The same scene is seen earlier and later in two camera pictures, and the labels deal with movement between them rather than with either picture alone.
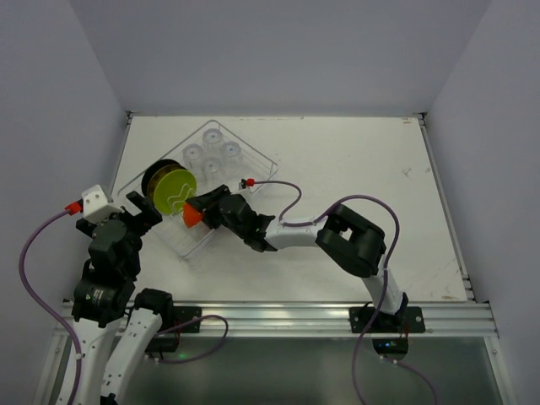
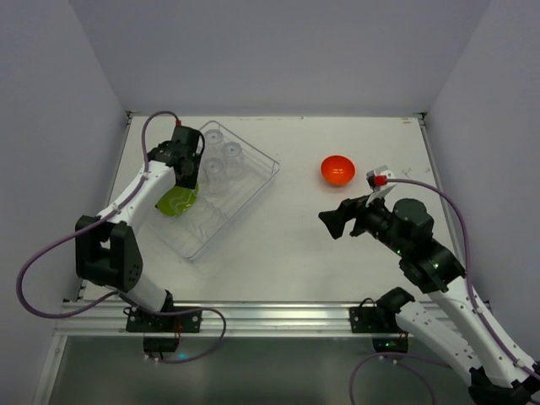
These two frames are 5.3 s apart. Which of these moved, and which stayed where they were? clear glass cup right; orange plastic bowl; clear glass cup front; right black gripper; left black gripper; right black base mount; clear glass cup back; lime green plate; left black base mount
Moved: orange plastic bowl; left black gripper; right black gripper
Stayed: clear glass cup front; clear glass cup right; right black base mount; left black base mount; lime green plate; clear glass cup back
